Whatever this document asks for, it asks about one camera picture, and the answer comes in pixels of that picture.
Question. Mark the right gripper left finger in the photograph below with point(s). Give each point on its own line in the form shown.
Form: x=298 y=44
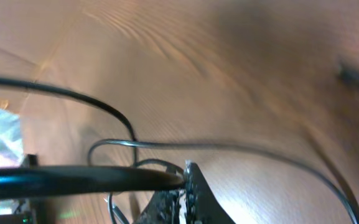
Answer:
x=163 y=208

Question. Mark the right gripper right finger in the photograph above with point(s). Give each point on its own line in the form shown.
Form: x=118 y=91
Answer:
x=201 y=204

